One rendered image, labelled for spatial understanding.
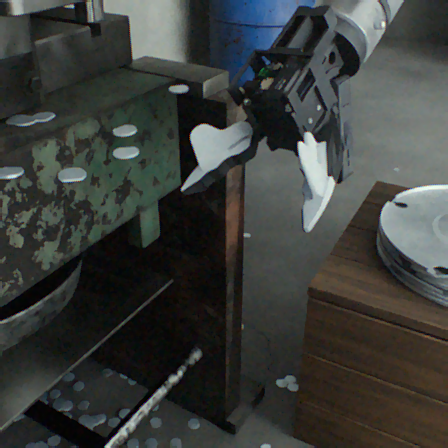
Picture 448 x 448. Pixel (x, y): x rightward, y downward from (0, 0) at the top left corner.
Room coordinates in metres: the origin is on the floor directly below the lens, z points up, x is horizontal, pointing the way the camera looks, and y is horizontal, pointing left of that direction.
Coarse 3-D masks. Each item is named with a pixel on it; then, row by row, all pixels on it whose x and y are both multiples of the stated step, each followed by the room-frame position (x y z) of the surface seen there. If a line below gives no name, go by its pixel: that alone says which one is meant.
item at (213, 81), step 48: (192, 96) 0.66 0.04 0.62; (240, 192) 0.67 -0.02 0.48; (192, 240) 0.68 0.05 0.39; (240, 240) 0.67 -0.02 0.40; (192, 288) 0.67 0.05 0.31; (240, 288) 0.68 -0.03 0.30; (144, 336) 0.75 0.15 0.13; (192, 336) 0.68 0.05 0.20; (240, 336) 0.68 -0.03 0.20; (144, 384) 0.74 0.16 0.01; (192, 384) 0.68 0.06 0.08; (240, 384) 0.72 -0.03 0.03
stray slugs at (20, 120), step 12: (12, 120) 0.52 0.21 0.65; (24, 120) 0.52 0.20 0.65; (36, 120) 0.52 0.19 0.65; (120, 132) 0.48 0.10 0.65; (132, 132) 0.48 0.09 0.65; (120, 156) 0.43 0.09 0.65; (132, 156) 0.43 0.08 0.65; (12, 168) 0.41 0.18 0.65; (72, 168) 0.41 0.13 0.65; (72, 180) 0.39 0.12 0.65
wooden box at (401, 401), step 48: (384, 192) 0.91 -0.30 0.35; (336, 288) 0.62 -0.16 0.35; (384, 288) 0.62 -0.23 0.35; (336, 336) 0.60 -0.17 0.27; (384, 336) 0.57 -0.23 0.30; (432, 336) 0.54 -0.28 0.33; (336, 384) 0.59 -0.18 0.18; (384, 384) 0.56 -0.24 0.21; (432, 384) 0.53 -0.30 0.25; (336, 432) 0.59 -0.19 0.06; (384, 432) 0.55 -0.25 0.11; (432, 432) 0.52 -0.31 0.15
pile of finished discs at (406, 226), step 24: (408, 192) 0.82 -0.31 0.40; (432, 192) 0.82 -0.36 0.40; (384, 216) 0.74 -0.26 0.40; (408, 216) 0.74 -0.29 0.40; (432, 216) 0.74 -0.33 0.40; (384, 240) 0.69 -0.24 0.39; (408, 240) 0.68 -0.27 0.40; (432, 240) 0.68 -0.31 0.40; (384, 264) 0.67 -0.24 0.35; (408, 264) 0.63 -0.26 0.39; (432, 264) 0.62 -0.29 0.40; (432, 288) 0.59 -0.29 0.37
